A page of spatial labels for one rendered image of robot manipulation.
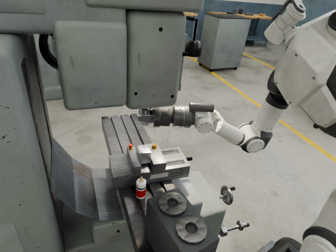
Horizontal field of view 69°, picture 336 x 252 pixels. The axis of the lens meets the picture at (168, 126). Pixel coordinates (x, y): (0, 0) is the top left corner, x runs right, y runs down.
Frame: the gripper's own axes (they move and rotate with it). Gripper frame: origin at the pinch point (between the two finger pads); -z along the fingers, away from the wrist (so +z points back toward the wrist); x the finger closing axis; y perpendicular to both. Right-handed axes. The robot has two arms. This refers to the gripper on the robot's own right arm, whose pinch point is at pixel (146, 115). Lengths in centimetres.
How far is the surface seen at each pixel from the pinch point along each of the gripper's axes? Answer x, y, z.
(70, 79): 19.4, -21.3, -21.0
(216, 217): 4, 56, 38
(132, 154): -0.4, 20.6, -5.3
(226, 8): -756, 29, 235
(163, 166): 4.5, 22.8, 8.2
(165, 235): 42.1, 15.7, 7.2
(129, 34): 11.6, -32.8, -5.3
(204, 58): -446, 103, 119
